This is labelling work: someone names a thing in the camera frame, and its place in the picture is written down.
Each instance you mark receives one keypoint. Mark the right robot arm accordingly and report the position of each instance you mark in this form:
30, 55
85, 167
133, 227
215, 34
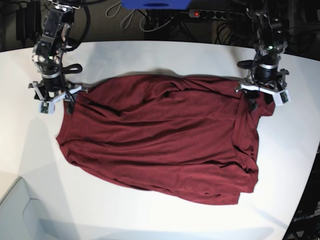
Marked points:
48, 54

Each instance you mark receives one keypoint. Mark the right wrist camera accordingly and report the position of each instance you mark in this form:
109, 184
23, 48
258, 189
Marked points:
46, 107

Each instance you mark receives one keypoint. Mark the black power strip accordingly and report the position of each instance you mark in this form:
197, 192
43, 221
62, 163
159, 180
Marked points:
213, 15

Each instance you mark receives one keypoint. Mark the black box on floor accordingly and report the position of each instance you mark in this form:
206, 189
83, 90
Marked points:
28, 21

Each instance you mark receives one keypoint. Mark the blue box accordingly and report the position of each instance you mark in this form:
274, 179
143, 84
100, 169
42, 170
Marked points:
156, 4

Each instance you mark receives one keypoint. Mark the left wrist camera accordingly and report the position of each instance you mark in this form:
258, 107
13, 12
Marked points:
281, 97

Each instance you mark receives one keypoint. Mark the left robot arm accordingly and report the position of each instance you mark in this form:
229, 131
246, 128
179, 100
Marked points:
263, 73

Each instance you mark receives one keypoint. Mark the white bin corner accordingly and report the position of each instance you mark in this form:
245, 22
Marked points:
22, 217

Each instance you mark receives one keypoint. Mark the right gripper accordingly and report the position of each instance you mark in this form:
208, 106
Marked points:
68, 94

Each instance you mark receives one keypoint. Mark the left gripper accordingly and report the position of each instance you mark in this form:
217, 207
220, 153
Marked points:
252, 87

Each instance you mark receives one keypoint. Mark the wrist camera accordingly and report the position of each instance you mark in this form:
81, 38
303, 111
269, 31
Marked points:
281, 97
46, 107

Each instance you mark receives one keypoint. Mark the dark red t-shirt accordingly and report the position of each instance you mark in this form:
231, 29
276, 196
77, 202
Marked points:
189, 137

